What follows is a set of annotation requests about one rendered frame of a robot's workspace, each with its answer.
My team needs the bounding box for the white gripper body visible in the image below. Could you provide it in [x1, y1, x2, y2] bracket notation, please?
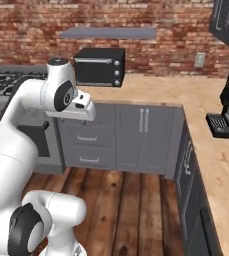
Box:
[46, 99, 97, 122]

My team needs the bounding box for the black toaster oven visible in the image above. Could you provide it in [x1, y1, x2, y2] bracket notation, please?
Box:
[73, 47, 127, 89]

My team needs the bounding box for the grey base cupboard run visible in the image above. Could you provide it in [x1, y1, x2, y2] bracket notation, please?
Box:
[54, 102, 186, 180]

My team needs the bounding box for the dark base cupboard run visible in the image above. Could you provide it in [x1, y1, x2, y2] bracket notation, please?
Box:
[172, 116, 224, 256]

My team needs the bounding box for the grey wall shelf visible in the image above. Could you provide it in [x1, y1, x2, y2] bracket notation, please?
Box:
[58, 26, 157, 41]

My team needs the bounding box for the grey wall socket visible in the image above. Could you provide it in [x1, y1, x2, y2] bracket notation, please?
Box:
[194, 51, 207, 69]

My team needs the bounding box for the dark wall cupboard run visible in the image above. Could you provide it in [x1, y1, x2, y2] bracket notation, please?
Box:
[208, 0, 229, 57]

